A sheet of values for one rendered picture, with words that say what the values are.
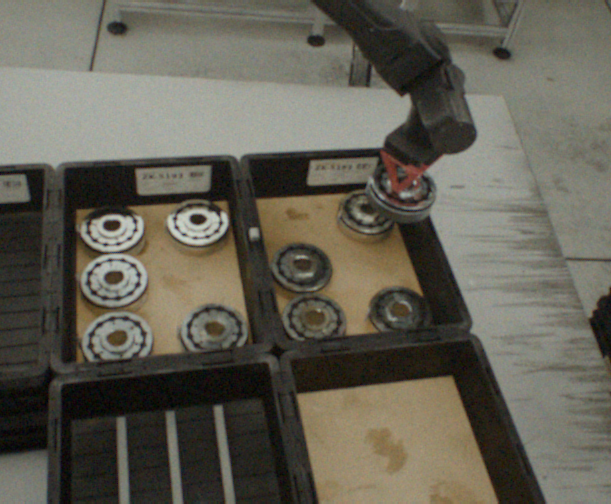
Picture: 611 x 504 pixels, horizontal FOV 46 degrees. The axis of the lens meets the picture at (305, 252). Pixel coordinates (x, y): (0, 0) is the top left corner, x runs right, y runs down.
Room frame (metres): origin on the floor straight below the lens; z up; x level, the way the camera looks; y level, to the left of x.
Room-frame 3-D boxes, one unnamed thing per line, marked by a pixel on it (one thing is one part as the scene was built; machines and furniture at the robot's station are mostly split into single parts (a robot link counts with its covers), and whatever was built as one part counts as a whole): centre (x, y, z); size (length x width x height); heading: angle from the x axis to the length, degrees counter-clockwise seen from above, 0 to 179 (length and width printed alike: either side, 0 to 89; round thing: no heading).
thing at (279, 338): (0.78, -0.06, 0.92); 0.40 x 0.30 x 0.02; 19
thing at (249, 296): (0.68, 0.22, 0.87); 0.40 x 0.30 x 0.11; 19
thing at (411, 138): (0.81, -0.13, 1.15); 0.10 x 0.07 x 0.07; 148
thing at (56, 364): (0.68, 0.22, 0.92); 0.40 x 0.30 x 0.02; 19
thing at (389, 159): (0.80, -0.12, 1.08); 0.07 x 0.07 x 0.09; 58
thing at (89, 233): (0.76, 0.32, 0.86); 0.10 x 0.10 x 0.01
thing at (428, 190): (0.81, -0.13, 1.03); 0.10 x 0.10 x 0.01
